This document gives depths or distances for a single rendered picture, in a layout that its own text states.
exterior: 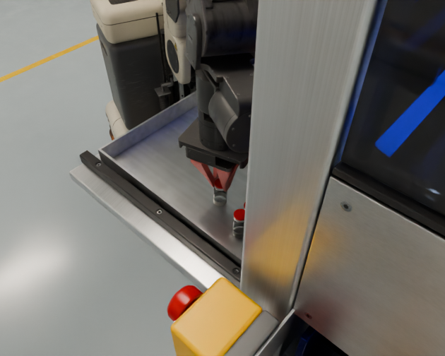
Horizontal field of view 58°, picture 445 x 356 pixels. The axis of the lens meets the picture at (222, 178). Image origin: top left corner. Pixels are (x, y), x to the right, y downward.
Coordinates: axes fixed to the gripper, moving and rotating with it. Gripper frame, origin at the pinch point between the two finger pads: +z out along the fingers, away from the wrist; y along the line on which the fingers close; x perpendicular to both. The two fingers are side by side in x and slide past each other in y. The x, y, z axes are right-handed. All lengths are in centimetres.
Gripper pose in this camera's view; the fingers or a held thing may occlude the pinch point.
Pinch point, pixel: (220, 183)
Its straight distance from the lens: 62.2
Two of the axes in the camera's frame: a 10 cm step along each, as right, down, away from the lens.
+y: 8.9, 3.2, -3.3
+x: 4.6, -6.3, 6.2
